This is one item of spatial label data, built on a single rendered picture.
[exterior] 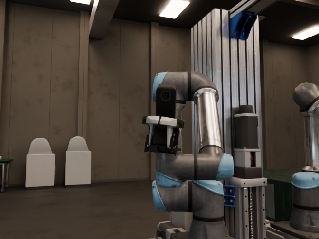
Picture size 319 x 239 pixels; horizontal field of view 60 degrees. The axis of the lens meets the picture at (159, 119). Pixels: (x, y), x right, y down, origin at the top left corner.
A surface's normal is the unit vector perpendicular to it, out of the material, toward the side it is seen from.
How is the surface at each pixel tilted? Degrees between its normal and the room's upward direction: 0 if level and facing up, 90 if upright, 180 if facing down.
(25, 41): 90
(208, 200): 90
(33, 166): 90
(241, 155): 90
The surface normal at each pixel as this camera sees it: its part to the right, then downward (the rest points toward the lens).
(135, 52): 0.34, -0.07
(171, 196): -0.08, -0.08
